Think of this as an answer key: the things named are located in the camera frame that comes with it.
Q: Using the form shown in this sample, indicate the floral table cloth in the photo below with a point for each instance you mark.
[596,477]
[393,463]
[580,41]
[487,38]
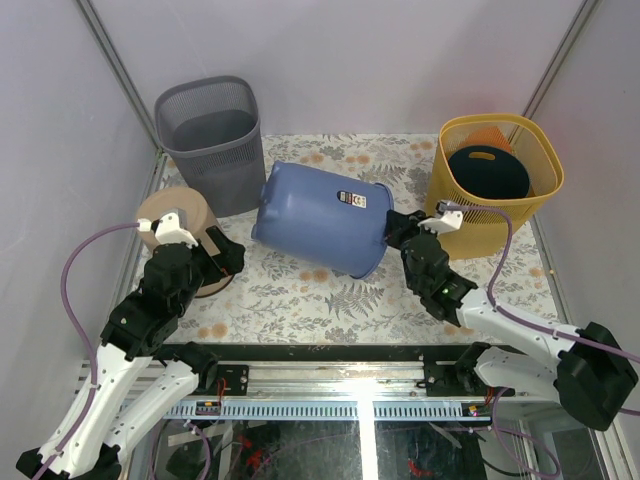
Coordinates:
[284,300]

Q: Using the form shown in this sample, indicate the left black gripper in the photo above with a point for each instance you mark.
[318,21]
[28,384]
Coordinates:
[233,253]

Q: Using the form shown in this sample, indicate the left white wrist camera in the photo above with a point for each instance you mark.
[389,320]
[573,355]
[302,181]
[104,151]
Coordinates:
[167,230]

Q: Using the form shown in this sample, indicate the aluminium mounting rail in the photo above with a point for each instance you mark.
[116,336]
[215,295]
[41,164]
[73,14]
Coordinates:
[389,391]

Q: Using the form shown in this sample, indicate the orange insert in yellow basket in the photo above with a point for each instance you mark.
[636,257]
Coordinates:
[490,136]

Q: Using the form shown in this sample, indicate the beige bin with black rim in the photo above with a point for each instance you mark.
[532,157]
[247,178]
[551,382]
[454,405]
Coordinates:
[194,212]

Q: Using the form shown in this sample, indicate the grey mesh waste basket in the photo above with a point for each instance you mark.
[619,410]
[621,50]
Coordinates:
[211,129]

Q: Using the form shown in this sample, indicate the blue plastic bucket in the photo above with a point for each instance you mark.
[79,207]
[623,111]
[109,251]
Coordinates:
[325,218]

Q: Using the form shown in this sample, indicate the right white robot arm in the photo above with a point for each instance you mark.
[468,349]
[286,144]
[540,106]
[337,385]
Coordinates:
[584,370]

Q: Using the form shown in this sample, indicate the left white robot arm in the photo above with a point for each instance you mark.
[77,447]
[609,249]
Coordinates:
[94,439]

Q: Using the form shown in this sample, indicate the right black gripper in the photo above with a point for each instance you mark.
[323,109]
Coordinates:
[401,226]

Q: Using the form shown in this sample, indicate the yellow mesh waste basket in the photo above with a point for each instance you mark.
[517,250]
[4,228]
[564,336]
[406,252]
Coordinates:
[530,146]

